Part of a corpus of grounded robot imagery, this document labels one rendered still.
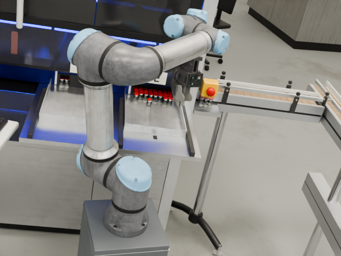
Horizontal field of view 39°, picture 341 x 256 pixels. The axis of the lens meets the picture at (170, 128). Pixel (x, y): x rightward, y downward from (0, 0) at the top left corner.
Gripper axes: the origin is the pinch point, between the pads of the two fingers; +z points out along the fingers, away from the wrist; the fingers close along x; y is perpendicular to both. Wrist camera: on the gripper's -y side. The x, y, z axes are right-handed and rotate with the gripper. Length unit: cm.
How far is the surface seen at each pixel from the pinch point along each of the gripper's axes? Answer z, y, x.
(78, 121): 16.0, -28.5, -26.0
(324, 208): 52, 17, 89
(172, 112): 13.9, -28.1, 20.0
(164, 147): 19.8, -4.3, 0.2
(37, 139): 21, -23, -45
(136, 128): 16.4, -17.4, -5.3
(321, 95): 4, -15, 107
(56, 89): 12, -60, -23
